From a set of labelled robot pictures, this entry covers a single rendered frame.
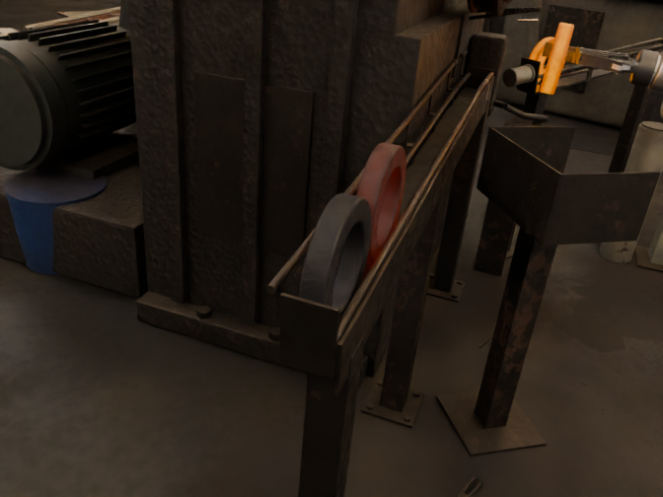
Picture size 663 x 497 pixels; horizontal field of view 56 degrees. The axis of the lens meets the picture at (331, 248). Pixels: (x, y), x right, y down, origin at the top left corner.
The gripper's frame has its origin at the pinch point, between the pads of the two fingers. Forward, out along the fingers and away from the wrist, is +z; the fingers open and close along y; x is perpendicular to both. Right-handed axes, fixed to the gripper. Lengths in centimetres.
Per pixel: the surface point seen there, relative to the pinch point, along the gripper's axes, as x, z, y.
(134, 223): -64, 100, -22
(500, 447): -83, -13, -39
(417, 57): -2.1, 26.5, -27.7
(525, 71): -16, 8, 55
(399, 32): 1.7, 31.9, -25.0
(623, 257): -80, -45, 78
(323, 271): -14, 19, -97
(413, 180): -23, 20, -40
